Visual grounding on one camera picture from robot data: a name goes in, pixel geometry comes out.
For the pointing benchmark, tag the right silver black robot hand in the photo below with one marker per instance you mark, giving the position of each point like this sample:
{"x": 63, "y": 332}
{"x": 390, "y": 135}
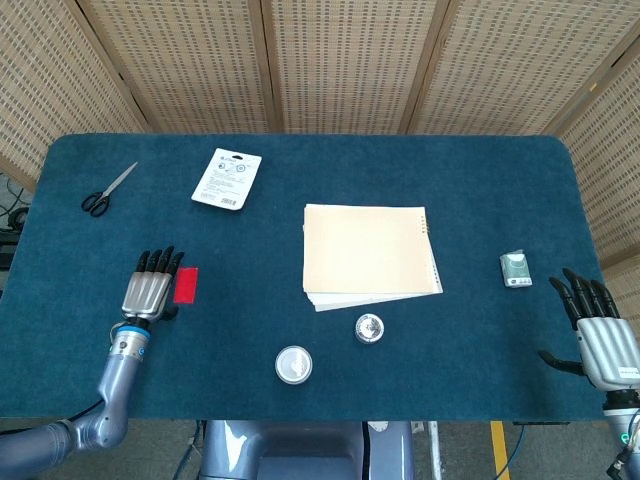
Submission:
{"x": 607, "y": 350}

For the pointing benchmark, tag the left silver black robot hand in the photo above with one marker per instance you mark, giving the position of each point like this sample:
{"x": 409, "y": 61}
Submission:
{"x": 145, "y": 292}

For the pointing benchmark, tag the red card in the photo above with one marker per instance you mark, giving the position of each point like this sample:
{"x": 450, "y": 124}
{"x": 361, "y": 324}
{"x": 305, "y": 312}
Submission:
{"x": 189, "y": 286}

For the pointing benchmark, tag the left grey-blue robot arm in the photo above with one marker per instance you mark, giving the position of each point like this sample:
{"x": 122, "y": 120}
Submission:
{"x": 117, "y": 380}

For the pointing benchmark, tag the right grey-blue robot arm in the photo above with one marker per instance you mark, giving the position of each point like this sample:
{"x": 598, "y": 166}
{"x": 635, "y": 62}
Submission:
{"x": 625, "y": 420}

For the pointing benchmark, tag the small green box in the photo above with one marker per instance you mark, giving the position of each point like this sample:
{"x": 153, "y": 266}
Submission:
{"x": 515, "y": 269}

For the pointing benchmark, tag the white blister pack card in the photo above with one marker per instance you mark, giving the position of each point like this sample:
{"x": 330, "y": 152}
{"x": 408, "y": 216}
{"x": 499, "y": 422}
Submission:
{"x": 226, "y": 179}

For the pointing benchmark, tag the white-lidded blue-label jar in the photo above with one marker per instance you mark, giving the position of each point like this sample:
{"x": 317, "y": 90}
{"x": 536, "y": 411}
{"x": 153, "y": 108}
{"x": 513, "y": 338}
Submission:
{"x": 294, "y": 365}

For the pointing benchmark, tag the white metal pole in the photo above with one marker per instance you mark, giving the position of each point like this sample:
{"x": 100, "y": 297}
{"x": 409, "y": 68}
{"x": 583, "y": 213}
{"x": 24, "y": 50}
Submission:
{"x": 435, "y": 450}

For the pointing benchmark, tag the grey-blue robot torso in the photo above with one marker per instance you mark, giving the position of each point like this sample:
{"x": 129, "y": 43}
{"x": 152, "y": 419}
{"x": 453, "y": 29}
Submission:
{"x": 300, "y": 450}

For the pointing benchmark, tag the beige spiral notebook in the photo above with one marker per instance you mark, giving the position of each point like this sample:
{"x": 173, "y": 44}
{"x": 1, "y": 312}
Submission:
{"x": 367, "y": 250}

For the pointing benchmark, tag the clear jar of paper clips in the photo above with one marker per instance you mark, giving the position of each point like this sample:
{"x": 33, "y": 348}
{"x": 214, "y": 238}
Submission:
{"x": 370, "y": 327}

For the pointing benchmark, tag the blue table cloth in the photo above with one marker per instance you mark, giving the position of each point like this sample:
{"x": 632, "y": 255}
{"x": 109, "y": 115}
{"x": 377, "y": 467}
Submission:
{"x": 450, "y": 175}

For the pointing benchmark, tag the woven bamboo folding screen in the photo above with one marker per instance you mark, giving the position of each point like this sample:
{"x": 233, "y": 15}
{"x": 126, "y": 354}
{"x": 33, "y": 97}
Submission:
{"x": 350, "y": 60}

